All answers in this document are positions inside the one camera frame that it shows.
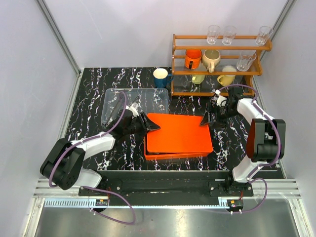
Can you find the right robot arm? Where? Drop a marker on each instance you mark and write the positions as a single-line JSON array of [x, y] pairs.
[[266, 137]]

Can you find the beige mug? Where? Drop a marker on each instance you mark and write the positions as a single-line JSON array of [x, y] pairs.
[[211, 59]]

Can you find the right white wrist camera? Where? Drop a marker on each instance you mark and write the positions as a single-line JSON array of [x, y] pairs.
[[220, 100]]

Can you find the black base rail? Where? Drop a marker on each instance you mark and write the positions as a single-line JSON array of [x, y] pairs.
[[173, 188]]

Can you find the wooden dish rack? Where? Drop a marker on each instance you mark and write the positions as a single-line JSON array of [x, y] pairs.
[[182, 82]]

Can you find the clear glass lower shelf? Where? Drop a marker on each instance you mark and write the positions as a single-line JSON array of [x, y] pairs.
[[245, 60]]

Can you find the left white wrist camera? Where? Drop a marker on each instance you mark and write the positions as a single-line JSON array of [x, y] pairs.
[[134, 109]]

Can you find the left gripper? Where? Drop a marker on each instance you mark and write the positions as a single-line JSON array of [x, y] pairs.
[[148, 125]]

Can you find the pale yellow cup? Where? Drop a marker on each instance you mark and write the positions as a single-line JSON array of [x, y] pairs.
[[198, 79]]

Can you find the blue mug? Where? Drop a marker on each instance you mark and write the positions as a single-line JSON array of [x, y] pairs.
[[162, 77]]

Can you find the clear plastic tray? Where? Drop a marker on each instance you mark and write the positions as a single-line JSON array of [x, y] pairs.
[[152, 100]]

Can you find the clear glass far left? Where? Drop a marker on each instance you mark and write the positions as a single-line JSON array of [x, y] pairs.
[[213, 33]]

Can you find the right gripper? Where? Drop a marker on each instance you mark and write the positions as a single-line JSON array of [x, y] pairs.
[[212, 108]]

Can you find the clear glass middle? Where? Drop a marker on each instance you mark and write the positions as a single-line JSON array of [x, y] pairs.
[[229, 34]]

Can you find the orange mug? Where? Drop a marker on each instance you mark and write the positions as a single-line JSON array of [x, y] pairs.
[[192, 58]]

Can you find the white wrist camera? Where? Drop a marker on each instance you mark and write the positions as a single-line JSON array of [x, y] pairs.
[[134, 109], [220, 100]]

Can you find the orange compartment cookie box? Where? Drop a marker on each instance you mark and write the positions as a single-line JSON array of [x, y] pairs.
[[172, 155]]

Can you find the yellow mug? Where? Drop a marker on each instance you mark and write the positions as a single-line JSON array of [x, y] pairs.
[[226, 80]]

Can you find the clear glass right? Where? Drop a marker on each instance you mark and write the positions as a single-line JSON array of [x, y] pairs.
[[263, 35]]

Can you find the clear glass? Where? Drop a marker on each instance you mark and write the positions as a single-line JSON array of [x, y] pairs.
[[229, 34], [263, 35], [213, 33]]

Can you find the black metal tongs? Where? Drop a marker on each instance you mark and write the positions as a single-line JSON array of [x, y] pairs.
[[113, 107]]

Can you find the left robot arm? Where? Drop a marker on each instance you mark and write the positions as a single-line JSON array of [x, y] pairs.
[[63, 165]]

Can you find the orange box lid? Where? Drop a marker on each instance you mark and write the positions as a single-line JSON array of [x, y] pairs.
[[177, 124]]

